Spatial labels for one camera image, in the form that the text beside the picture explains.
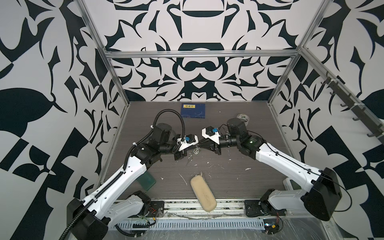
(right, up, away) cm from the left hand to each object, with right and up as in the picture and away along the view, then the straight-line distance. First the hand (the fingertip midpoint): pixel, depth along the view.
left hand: (194, 141), depth 70 cm
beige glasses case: (+5, -26, +5) cm, 27 cm away
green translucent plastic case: (-26, -23, +13) cm, 37 cm away
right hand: (+3, 0, -1) cm, 3 cm away
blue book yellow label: (-1, +16, +44) cm, 47 cm away
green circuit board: (+36, -40, +1) cm, 53 cm away
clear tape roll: (+36, +12, +38) cm, 53 cm away
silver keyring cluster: (+1, -4, 0) cm, 4 cm away
